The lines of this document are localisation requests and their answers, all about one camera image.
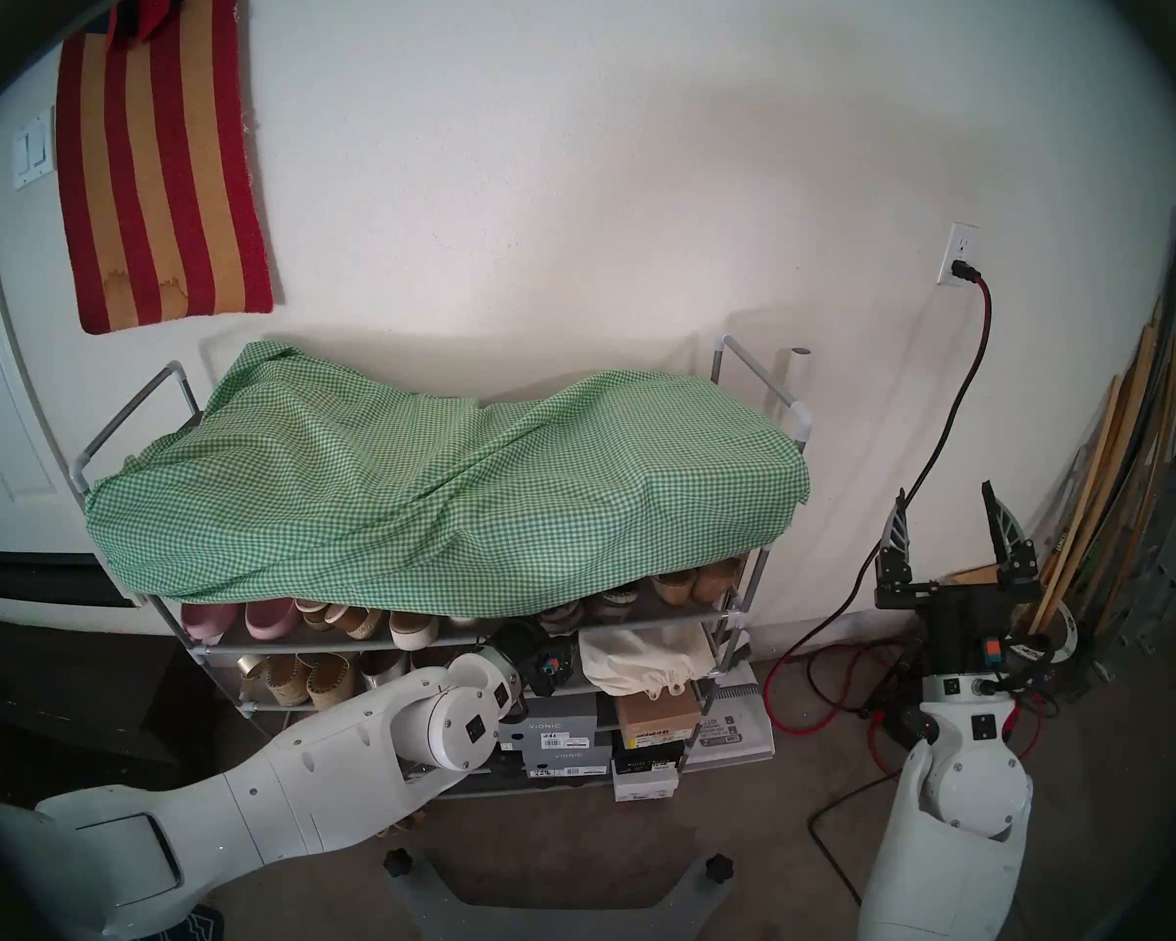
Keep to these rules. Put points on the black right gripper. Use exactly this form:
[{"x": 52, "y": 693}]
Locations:
[{"x": 970, "y": 630}]

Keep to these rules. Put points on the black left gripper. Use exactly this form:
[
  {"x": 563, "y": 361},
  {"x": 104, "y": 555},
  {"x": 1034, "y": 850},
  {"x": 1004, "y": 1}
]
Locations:
[{"x": 539, "y": 660}]

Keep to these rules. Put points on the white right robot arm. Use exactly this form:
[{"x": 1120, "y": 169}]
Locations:
[{"x": 941, "y": 870}]

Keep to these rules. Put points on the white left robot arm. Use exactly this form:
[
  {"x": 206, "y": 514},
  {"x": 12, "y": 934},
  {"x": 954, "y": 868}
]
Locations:
[{"x": 304, "y": 782}]

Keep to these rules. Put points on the grey Vionic shoe box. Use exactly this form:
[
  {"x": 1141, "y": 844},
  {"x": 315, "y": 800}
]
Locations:
[
  {"x": 568, "y": 758},
  {"x": 563, "y": 725}
]

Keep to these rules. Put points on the cream platform shoe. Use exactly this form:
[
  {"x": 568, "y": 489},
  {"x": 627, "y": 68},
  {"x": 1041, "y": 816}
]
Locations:
[
  {"x": 465, "y": 619},
  {"x": 414, "y": 630}
]

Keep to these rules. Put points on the silver flat shoe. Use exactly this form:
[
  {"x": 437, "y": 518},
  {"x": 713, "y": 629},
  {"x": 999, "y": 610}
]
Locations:
[
  {"x": 426, "y": 655},
  {"x": 382, "y": 665}
]

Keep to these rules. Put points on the brown cardboard shoe box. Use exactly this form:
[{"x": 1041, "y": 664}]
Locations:
[{"x": 657, "y": 714}]

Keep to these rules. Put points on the black shoe box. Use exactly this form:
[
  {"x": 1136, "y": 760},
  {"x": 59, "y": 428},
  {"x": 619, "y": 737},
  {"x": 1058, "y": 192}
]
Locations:
[{"x": 647, "y": 756}]

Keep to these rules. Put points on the white shoe box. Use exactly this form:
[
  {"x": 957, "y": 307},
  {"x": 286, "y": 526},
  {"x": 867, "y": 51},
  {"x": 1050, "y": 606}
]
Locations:
[{"x": 647, "y": 787}]

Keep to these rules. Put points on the woven espadrille shoe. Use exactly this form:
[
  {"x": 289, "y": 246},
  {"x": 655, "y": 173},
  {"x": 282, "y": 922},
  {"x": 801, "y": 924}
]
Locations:
[
  {"x": 289, "y": 684},
  {"x": 331, "y": 682}
]

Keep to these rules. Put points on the grey metal shoe rack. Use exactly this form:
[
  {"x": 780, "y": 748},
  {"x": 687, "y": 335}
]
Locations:
[{"x": 801, "y": 418}]

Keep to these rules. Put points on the small cardboard box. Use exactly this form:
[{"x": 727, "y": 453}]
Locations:
[{"x": 975, "y": 574}]

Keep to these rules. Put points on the white blue ceramic pot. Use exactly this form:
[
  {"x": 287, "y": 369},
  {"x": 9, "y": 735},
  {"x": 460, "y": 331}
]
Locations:
[{"x": 1063, "y": 640}]

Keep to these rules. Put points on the light wooden board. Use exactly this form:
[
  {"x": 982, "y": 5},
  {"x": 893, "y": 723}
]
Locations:
[{"x": 1098, "y": 459}]

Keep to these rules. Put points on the white flat labelled box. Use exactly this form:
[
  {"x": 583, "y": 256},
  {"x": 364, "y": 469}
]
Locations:
[{"x": 735, "y": 733}]

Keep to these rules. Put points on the green gingham cloth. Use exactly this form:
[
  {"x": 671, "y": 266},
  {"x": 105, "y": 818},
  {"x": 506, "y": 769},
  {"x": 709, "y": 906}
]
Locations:
[{"x": 402, "y": 488}]

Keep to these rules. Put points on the white capped metal pole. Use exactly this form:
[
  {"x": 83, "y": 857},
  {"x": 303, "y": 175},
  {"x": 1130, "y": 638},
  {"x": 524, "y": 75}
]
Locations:
[{"x": 797, "y": 380}]

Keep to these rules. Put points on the black base knob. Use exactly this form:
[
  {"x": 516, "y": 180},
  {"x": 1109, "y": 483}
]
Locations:
[
  {"x": 400, "y": 863},
  {"x": 718, "y": 867}
]

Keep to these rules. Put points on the dark patterned rug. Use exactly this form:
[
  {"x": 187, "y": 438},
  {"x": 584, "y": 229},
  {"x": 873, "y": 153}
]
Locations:
[{"x": 201, "y": 924}]

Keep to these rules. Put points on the red tan striped flag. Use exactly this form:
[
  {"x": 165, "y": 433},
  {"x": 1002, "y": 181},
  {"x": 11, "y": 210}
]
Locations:
[{"x": 157, "y": 165}]

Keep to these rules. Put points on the grey robot base frame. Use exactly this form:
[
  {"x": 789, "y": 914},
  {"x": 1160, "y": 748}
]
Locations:
[{"x": 559, "y": 919}]

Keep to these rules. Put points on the white wall outlet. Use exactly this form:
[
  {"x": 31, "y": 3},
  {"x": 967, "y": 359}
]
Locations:
[{"x": 958, "y": 241}]

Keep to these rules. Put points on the white light switch plate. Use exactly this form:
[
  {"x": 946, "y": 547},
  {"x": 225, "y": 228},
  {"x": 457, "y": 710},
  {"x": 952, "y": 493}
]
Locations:
[{"x": 34, "y": 155}]

